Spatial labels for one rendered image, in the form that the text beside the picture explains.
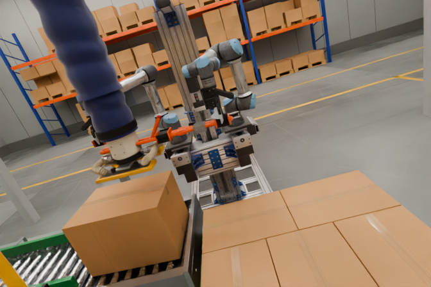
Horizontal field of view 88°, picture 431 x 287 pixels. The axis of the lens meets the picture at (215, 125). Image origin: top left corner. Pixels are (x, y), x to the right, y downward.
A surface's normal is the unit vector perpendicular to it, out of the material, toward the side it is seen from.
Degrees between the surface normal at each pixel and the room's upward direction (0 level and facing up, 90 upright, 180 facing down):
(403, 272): 0
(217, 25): 90
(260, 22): 90
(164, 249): 90
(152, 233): 90
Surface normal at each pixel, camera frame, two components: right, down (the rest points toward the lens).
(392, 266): -0.28, -0.91
